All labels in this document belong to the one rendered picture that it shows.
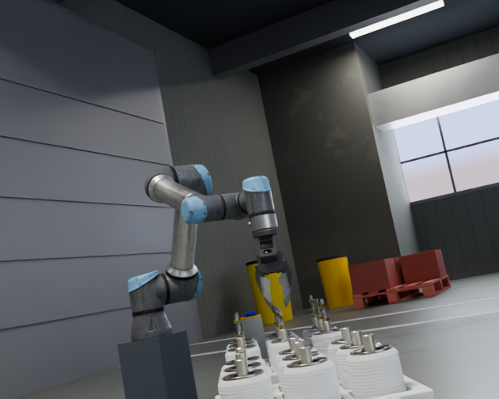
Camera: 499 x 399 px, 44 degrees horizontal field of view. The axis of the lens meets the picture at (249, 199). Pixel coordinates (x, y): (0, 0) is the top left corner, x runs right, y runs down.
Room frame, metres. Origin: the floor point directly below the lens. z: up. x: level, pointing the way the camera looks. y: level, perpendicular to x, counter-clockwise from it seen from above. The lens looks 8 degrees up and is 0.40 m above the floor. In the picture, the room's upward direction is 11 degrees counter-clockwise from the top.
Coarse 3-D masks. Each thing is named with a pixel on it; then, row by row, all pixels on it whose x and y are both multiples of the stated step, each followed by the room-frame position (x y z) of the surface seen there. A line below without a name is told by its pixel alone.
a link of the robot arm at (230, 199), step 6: (240, 192) 1.75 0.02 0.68; (228, 198) 1.75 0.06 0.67; (234, 198) 1.75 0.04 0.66; (228, 204) 1.74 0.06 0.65; (234, 204) 1.75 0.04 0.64; (228, 210) 1.74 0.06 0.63; (234, 210) 1.75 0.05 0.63; (240, 210) 1.75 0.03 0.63; (228, 216) 1.76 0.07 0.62; (234, 216) 1.77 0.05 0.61; (240, 216) 1.78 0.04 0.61; (246, 216) 1.79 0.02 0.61
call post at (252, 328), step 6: (246, 318) 2.07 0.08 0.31; (252, 318) 2.07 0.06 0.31; (258, 318) 2.07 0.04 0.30; (246, 324) 2.07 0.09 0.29; (252, 324) 2.07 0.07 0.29; (258, 324) 2.07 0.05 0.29; (246, 330) 2.07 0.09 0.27; (252, 330) 2.07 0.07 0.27; (258, 330) 2.07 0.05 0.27; (246, 336) 2.07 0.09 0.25; (252, 336) 2.07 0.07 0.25; (258, 336) 2.07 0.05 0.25; (264, 336) 2.07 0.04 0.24; (258, 342) 2.07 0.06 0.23; (264, 342) 2.07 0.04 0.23; (264, 348) 2.07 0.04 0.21; (264, 354) 2.07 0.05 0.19
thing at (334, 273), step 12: (324, 264) 7.61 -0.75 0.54; (336, 264) 7.57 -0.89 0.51; (348, 264) 7.71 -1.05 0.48; (324, 276) 7.65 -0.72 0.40; (336, 276) 7.57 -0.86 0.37; (348, 276) 7.65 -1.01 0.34; (324, 288) 7.71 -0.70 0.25; (336, 288) 7.59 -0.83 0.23; (348, 288) 7.62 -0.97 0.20; (336, 300) 7.60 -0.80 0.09; (348, 300) 7.61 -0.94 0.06
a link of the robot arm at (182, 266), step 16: (176, 176) 2.04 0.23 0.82; (192, 176) 2.06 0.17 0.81; (208, 176) 2.09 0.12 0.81; (208, 192) 2.12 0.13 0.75; (176, 224) 2.17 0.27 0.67; (192, 224) 2.17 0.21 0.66; (176, 240) 2.20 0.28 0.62; (192, 240) 2.21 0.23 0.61; (176, 256) 2.23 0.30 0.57; (192, 256) 2.25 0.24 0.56; (176, 272) 2.25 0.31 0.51; (192, 272) 2.27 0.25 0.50; (176, 288) 2.27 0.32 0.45; (192, 288) 2.30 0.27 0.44
